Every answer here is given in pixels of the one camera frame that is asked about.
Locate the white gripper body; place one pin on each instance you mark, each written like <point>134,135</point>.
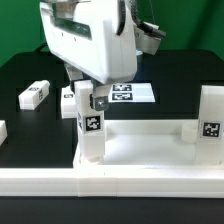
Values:
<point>94,36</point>

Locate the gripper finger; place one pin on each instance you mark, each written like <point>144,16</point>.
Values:
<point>99,96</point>
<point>74,75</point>

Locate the white desk tabletop tray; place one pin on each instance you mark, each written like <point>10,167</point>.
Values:
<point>147,144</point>

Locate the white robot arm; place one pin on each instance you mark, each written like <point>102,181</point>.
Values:
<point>133,13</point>

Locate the white block at left edge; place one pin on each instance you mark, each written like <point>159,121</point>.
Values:
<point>3,131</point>

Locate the white marker base plate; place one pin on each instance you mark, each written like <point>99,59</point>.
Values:
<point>131,92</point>

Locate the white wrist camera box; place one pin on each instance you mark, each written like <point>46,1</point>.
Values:
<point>148,37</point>

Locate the white L-shaped fence wall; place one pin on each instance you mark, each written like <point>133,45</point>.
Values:
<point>88,180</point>

